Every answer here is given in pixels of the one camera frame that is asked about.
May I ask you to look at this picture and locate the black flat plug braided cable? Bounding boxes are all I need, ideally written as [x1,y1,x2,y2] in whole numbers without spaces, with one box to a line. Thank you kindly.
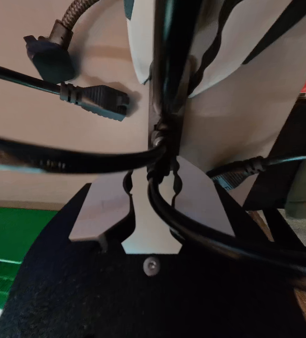
[24,0,101,83]

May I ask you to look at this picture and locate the dark grey power strip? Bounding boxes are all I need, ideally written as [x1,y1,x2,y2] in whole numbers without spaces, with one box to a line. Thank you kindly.
[148,0,193,169]

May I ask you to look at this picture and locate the black power cord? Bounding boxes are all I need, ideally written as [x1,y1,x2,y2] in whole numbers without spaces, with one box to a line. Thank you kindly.
[0,61,169,175]
[146,154,306,284]

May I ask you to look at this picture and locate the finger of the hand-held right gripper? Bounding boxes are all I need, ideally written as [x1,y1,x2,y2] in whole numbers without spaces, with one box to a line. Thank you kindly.
[187,0,288,99]
[128,0,156,85]

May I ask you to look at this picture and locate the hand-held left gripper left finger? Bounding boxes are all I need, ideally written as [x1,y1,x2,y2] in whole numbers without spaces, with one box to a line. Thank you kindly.
[68,170,137,252]

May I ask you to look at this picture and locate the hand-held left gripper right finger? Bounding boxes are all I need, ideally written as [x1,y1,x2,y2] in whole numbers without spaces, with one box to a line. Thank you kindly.
[170,156,235,238]

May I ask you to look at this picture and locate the green plastic bin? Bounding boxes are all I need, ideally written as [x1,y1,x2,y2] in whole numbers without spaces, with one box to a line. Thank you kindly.
[0,206,59,317]

